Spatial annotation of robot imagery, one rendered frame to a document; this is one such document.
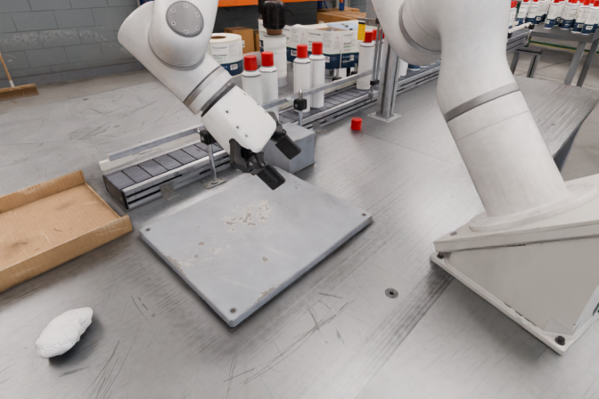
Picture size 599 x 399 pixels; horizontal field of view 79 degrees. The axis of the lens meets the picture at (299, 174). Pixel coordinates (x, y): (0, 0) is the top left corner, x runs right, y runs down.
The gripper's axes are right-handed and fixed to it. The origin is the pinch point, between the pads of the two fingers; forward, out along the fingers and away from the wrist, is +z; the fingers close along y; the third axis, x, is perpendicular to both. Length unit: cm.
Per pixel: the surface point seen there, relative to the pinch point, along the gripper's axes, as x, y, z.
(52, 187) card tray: -51, 1, -29
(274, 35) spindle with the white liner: -22, -80, -20
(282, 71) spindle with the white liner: -29, -79, -9
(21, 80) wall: -380, -258, -205
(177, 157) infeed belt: -33.6, -16.0, -13.7
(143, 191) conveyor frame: -35.0, -3.0, -13.8
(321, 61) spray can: -7, -60, -4
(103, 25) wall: -303, -343, -193
